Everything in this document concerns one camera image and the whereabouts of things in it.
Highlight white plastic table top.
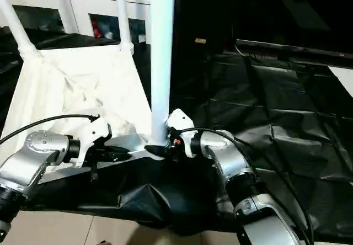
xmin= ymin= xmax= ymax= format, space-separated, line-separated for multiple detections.
xmin=0 ymin=44 xmax=166 ymax=184

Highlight white plastic table leg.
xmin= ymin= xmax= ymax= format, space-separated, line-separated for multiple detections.
xmin=114 ymin=0 xmax=135 ymax=51
xmin=145 ymin=0 xmax=176 ymax=146
xmin=0 ymin=0 xmax=38 ymax=58

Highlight black plastic mat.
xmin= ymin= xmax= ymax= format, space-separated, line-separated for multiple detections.
xmin=0 ymin=27 xmax=353 ymax=243

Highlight black bar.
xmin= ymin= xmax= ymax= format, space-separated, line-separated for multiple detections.
xmin=234 ymin=39 xmax=353 ymax=68

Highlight white cabinet with glass doors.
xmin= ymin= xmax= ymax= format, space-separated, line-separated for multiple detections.
xmin=0 ymin=0 xmax=153 ymax=39

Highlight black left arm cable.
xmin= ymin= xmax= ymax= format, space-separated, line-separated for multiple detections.
xmin=0 ymin=114 xmax=101 ymax=146

